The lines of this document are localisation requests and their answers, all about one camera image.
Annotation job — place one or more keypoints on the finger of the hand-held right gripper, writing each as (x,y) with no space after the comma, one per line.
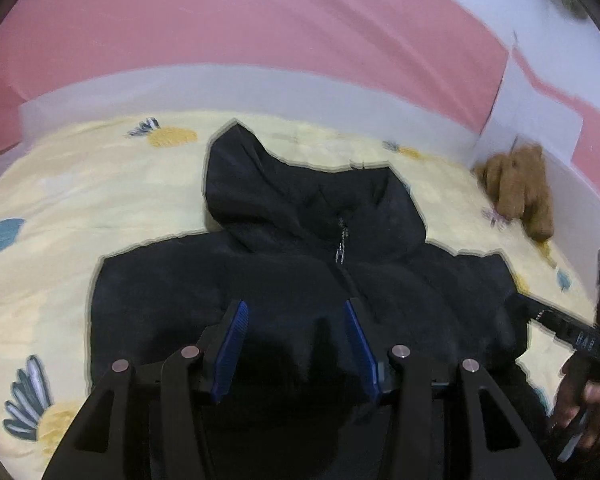
(570,330)

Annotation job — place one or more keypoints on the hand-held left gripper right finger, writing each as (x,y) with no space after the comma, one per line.
(362,350)

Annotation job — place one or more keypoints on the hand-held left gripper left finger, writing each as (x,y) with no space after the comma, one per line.
(230,350)

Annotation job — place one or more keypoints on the black hooded jacket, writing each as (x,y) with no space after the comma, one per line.
(300,255)

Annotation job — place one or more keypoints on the person's right hand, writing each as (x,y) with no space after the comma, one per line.
(585,400)

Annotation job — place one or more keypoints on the brown teddy bear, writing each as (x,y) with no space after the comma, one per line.
(522,190)

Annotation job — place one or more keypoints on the yellow pineapple print bed sheet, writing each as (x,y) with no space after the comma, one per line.
(105,210)

